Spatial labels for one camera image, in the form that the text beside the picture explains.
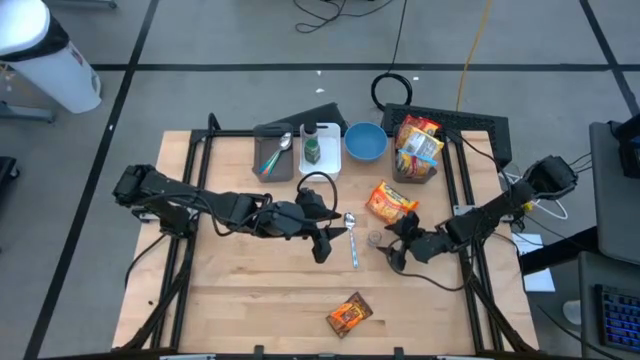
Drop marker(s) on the white computer mouse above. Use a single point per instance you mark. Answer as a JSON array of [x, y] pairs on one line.
[[572, 312]]

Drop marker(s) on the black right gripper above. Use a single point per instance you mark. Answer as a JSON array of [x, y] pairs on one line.
[[430, 245]]

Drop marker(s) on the small cork glass jar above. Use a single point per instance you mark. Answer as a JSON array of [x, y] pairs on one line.
[[374, 238]]

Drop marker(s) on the red yellow noodle packet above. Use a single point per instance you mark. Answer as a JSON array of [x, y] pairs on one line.
[[417, 123]]

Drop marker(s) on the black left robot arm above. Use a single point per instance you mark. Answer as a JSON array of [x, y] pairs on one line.
[[190, 200]]

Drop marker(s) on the orange noodle packet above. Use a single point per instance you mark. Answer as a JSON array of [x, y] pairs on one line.
[[390, 202]]

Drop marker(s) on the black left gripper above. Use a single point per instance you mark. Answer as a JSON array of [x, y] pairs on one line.
[[285, 220]]

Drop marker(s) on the white paper sheet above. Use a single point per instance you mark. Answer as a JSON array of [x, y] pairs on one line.
[[537, 280]]

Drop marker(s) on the grey cabinet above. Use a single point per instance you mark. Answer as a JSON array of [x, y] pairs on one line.
[[615, 210]]

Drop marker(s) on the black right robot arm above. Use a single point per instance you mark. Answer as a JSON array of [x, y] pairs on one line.
[[505, 205]]

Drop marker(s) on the grey desk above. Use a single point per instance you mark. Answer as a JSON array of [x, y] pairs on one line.
[[587, 300]]

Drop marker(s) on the blue bowl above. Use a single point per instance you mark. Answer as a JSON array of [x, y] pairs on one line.
[[366, 142]]

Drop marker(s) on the black electronic device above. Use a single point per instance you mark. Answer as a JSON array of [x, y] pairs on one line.
[[631, 150]]

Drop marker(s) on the backlit computer keyboard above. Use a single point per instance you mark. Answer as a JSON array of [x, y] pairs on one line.
[[620, 320]]

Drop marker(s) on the silver metal spoon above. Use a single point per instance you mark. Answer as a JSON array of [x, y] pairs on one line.
[[349, 220]]

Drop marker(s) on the brown orange foil pouch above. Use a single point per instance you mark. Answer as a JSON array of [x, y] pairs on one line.
[[350, 315]]

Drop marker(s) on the black aluminium table frame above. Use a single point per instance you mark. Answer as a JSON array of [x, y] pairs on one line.
[[210, 134]]

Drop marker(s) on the white plastic bin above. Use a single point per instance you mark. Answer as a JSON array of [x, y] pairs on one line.
[[331, 160]]

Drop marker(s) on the grey metal floor foot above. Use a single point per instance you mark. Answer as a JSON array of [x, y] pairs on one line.
[[25, 114]]

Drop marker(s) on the white trash can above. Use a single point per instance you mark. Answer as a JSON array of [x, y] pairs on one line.
[[60, 80]]

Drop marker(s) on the black flat panel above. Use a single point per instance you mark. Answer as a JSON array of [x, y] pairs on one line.
[[320, 115]]

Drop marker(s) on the green lid glass jar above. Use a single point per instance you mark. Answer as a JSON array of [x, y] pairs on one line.
[[312, 151]]

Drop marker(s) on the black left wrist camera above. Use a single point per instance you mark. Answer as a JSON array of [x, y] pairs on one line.
[[311, 202]]

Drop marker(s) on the black perforated metal panel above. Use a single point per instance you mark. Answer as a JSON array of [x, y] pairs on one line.
[[465, 120]]

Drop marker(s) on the black floor object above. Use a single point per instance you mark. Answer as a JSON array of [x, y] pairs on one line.
[[7, 170]]

